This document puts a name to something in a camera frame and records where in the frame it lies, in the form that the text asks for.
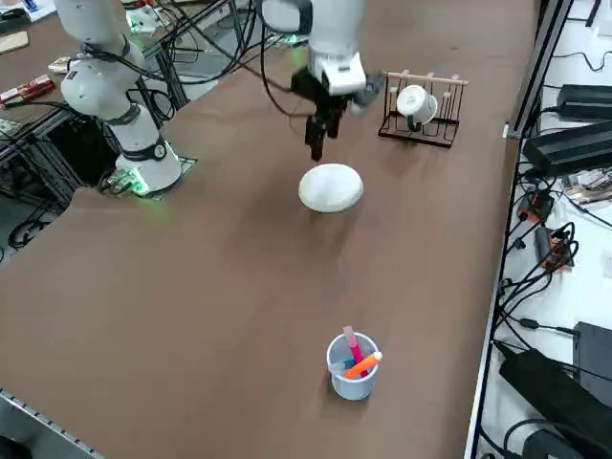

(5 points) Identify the pale blue pen cup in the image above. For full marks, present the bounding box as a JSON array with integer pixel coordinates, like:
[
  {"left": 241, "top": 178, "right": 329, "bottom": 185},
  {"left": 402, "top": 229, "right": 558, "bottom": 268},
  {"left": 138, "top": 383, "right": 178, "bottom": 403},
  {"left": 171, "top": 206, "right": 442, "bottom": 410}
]
[{"left": 326, "top": 333, "right": 382, "bottom": 402}]

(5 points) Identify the white plate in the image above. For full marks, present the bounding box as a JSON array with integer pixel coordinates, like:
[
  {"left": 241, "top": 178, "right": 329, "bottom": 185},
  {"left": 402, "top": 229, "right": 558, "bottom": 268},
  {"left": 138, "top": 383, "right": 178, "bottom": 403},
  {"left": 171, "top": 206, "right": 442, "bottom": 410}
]
[{"left": 298, "top": 163, "right": 365, "bottom": 212}]

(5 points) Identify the blue plate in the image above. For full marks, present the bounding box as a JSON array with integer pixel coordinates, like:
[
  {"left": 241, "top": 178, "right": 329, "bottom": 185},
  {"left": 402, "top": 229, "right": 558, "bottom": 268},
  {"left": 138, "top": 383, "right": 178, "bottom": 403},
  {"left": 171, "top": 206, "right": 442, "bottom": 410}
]
[{"left": 305, "top": 203, "right": 358, "bottom": 215}]

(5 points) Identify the black wire mug rack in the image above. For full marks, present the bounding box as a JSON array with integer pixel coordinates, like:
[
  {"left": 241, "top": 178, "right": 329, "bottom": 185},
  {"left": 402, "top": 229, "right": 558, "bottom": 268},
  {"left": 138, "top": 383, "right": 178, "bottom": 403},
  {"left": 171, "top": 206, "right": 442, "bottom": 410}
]
[{"left": 377, "top": 69, "right": 469, "bottom": 149}]

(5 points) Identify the black equipment frame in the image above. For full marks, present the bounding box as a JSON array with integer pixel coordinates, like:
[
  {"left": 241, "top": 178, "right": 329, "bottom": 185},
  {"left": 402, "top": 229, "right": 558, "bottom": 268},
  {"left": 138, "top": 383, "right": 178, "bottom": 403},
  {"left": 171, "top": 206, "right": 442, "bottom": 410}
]
[{"left": 0, "top": 102, "right": 123, "bottom": 214}]

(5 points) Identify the long black power brick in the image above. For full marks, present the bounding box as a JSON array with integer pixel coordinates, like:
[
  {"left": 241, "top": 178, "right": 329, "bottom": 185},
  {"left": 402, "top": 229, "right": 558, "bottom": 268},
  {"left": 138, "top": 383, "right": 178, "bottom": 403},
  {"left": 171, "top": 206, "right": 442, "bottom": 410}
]
[{"left": 522, "top": 120, "right": 612, "bottom": 177}]

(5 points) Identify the aluminium frame post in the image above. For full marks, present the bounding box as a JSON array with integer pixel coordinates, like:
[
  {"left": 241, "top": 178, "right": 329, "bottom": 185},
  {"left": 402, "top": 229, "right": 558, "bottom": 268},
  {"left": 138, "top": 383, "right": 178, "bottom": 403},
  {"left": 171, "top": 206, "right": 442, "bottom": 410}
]
[{"left": 504, "top": 0, "right": 578, "bottom": 141}]

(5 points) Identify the white mug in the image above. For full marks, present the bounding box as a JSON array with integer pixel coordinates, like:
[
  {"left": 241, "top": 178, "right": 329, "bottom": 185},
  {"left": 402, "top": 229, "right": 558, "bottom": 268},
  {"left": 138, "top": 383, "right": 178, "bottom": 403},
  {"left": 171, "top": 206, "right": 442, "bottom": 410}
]
[{"left": 395, "top": 84, "right": 440, "bottom": 127}]

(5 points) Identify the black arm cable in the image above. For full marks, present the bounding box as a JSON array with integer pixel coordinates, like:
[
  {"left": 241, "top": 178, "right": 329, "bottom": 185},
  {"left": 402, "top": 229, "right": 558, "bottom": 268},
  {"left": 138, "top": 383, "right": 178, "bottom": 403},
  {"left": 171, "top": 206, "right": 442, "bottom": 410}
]
[{"left": 209, "top": 0, "right": 317, "bottom": 130}]

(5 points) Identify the pink marker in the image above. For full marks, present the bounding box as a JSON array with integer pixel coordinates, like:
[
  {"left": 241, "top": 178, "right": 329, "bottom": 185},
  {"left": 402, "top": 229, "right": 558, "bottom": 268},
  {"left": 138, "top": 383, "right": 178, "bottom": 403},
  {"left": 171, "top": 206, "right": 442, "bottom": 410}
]
[{"left": 342, "top": 325, "right": 365, "bottom": 365}]

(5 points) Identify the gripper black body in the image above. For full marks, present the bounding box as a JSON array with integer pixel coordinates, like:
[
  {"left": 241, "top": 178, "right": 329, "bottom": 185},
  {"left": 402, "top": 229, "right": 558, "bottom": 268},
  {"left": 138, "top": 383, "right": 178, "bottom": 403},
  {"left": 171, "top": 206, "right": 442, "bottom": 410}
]
[{"left": 291, "top": 69, "right": 356, "bottom": 116}]

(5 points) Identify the wooden board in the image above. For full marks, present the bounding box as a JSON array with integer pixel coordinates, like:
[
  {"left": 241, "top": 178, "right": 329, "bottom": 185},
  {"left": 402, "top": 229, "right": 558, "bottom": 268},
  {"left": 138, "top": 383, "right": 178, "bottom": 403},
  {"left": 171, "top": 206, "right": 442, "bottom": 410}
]
[{"left": 0, "top": 29, "right": 31, "bottom": 55}]

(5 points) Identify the red snack packet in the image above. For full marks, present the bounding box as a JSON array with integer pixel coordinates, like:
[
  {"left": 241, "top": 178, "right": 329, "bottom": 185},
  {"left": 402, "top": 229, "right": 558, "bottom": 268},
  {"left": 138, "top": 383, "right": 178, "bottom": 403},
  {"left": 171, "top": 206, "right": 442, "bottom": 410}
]
[{"left": 0, "top": 77, "right": 57, "bottom": 105}]

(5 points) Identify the red and black adapter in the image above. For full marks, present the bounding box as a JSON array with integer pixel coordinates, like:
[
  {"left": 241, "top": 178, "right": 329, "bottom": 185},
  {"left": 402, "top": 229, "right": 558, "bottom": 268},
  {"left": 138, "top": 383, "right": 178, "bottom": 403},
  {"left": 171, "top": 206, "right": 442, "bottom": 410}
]
[
  {"left": 518, "top": 188, "right": 557, "bottom": 224},
  {"left": 534, "top": 224, "right": 580, "bottom": 273}
]

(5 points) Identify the white power strip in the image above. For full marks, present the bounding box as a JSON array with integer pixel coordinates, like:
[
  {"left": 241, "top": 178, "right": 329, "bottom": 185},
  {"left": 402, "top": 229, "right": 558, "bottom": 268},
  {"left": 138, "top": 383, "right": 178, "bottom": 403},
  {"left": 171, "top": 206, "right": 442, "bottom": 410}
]
[{"left": 127, "top": 7, "right": 162, "bottom": 35}]

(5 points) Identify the black box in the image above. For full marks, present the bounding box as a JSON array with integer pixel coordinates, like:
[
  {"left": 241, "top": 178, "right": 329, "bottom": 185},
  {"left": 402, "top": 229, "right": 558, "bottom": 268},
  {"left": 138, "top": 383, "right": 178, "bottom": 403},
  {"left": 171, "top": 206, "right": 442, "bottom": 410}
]
[{"left": 572, "top": 320, "right": 612, "bottom": 396}]

